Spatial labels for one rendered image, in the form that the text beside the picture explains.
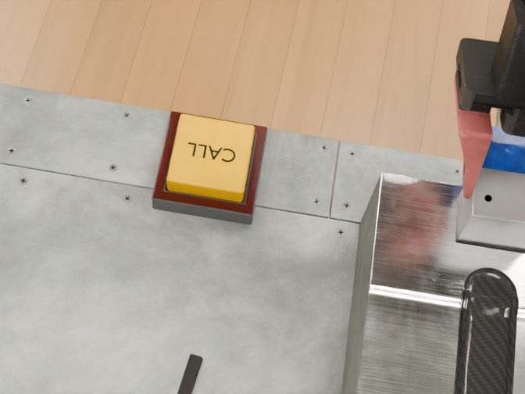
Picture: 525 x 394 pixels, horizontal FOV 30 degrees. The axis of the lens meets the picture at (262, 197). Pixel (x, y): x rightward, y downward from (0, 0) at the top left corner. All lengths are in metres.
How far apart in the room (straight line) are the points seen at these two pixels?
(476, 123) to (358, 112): 0.23
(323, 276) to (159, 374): 0.15
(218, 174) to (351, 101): 0.15
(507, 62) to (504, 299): 0.19
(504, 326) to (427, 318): 0.05
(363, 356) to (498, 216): 0.13
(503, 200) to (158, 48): 0.34
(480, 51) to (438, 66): 0.24
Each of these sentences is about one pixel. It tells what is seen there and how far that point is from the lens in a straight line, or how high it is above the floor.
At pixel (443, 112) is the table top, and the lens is 0.85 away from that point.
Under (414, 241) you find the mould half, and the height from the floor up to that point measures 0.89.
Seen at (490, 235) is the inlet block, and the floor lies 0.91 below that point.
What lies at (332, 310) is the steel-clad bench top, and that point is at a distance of 0.76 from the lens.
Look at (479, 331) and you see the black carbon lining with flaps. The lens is 0.69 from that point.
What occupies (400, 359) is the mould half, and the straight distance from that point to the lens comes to 0.66.
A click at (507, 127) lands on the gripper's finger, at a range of 0.61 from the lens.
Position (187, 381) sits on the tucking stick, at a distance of 0.73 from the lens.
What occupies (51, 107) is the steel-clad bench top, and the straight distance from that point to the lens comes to 0.83.
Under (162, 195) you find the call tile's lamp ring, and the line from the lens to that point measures 0.76.
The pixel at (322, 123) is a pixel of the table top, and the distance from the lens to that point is 0.82.
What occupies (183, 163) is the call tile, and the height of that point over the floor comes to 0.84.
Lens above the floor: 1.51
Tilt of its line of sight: 65 degrees down
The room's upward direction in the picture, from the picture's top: 10 degrees clockwise
